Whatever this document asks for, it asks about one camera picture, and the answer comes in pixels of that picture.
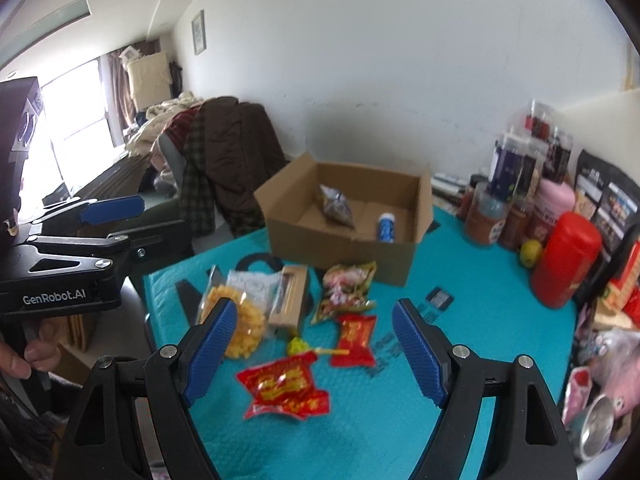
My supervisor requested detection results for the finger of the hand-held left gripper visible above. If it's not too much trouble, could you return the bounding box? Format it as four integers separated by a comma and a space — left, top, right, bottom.
22, 219, 195, 281
31, 195, 146, 235

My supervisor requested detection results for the green red snack packet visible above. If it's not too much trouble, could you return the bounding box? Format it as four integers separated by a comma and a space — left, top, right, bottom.
310, 261, 378, 326

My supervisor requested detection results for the person's left hand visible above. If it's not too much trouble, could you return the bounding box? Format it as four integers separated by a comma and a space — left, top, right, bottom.
0, 322, 63, 381

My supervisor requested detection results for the wall picture frame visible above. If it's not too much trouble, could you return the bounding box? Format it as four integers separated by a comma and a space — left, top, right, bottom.
191, 8, 207, 56

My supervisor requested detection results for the small red candy packet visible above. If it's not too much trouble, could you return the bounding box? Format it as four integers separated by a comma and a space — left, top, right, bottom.
330, 313, 378, 369

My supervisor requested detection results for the red yellow box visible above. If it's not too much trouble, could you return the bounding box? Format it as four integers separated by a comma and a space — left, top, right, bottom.
604, 259, 640, 317

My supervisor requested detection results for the beige clothes pile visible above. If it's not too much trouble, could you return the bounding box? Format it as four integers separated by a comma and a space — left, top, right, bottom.
124, 90, 206, 162

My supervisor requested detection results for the beige hanging cloth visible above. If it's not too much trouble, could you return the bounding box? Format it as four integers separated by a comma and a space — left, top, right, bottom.
124, 52, 171, 111

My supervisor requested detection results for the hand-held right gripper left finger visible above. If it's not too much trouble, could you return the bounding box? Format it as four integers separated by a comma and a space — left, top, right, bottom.
52, 297, 238, 480

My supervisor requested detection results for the dark green chair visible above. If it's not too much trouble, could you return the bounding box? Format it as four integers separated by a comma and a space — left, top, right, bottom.
127, 194, 197, 278

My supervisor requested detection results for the brown curtain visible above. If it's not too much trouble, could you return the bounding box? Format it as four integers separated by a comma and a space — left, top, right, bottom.
97, 42, 166, 149

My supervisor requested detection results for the pink packet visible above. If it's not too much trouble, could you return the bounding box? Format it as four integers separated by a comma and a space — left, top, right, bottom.
562, 365, 594, 429

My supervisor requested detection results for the grey chair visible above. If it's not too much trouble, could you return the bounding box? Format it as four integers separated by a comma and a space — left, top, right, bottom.
158, 132, 189, 187

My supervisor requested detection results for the red canister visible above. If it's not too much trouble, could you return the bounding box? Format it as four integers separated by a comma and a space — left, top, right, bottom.
530, 211, 603, 310

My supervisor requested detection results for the teal bubble mat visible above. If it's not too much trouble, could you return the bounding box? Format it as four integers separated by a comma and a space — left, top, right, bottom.
142, 204, 581, 480

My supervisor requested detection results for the small blue white bottle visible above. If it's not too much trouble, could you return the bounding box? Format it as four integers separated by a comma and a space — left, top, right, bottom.
377, 213, 397, 244

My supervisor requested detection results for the ceiling vent panel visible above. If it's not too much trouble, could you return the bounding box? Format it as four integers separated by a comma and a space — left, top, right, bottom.
0, 0, 94, 57

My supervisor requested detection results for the pink plush bag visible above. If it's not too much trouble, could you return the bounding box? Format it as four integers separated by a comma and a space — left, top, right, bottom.
589, 329, 640, 412

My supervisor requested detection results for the yellow lollipop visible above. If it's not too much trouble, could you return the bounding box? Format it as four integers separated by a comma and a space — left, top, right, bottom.
286, 337, 351, 359

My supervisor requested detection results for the brown quilted jacket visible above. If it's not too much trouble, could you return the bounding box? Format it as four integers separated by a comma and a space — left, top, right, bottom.
182, 95, 289, 239

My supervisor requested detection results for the clear jar of cereal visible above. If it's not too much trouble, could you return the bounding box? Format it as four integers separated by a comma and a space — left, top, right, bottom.
520, 142, 549, 196

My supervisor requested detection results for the black stand-up pouch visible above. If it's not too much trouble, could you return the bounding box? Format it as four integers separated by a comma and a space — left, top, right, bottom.
572, 149, 640, 262

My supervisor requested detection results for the brown cardboard carton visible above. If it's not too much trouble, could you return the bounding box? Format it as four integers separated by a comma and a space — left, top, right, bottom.
49, 310, 102, 387

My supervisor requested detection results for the slim brown spice jar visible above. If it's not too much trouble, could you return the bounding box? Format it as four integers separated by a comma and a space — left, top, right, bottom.
499, 195, 534, 252

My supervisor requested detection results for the white printed pouch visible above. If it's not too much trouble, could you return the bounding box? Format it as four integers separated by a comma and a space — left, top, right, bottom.
227, 270, 284, 318

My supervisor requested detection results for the kraft window box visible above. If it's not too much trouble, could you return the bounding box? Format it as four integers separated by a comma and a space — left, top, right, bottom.
268, 265, 310, 339

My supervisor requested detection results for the clear jar of red dates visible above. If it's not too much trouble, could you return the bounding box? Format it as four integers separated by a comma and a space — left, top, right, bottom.
522, 99, 556, 141

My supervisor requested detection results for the dark red black-lid jar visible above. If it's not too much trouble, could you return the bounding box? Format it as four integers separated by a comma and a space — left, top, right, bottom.
457, 174, 489, 221

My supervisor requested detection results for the clear jar with dark label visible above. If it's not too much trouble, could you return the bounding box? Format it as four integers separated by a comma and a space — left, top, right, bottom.
542, 127, 574, 184

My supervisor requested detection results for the stack of flat books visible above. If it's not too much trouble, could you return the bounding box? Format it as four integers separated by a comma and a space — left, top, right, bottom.
432, 172, 471, 197

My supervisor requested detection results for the metal can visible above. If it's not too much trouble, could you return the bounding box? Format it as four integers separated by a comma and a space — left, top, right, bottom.
569, 393, 616, 463

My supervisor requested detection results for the pink jar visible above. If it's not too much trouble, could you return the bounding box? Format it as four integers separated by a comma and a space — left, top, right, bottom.
525, 178, 576, 257

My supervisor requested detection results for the yellow lemon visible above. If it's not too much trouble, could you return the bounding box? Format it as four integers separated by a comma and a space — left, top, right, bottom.
519, 239, 544, 267

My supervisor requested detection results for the grey foil snack packet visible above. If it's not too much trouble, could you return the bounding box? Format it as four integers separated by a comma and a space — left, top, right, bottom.
319, 184, 357, 231

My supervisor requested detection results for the yellow ring snack packet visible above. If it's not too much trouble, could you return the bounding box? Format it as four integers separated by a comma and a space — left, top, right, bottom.
197, 284, 269, 361

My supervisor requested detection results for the bright window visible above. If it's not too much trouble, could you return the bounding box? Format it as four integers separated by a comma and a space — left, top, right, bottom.
20, 67, 126, 202

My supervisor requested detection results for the clear jar of brown powder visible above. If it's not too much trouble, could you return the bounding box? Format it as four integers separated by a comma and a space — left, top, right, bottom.
464, 182, 509, 247

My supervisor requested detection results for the cardboard box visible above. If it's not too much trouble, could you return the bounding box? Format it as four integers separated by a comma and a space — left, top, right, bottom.
253, 153, 435, 288

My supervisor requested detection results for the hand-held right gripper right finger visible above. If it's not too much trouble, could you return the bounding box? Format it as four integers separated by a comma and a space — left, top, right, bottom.
392, 299, 578, 480

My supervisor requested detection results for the large red snack packet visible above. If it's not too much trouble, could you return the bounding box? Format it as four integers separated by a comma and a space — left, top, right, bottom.
235, 350, 331, 421

